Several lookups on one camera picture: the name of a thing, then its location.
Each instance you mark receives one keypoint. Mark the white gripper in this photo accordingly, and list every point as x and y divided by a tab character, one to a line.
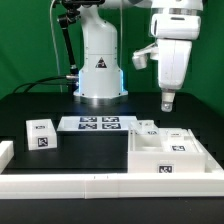
174	35

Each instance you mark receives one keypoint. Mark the white cabinet door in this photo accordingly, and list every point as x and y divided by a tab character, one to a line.
144	127
177	140

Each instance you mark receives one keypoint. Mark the white cabinet body box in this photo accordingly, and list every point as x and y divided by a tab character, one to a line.
145	155

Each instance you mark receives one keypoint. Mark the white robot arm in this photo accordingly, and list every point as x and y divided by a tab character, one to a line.
101	79

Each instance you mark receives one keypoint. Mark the white cabinet top block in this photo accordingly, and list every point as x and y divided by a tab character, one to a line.
41	134

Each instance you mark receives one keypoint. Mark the white U-shaped obstacle fence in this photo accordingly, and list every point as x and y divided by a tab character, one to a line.
116	185

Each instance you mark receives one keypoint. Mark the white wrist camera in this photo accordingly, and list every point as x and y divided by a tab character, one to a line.
140	57

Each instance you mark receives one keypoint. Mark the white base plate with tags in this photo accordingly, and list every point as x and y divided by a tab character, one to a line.
95	123

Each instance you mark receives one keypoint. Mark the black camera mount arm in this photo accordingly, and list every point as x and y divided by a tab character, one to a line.
65	20

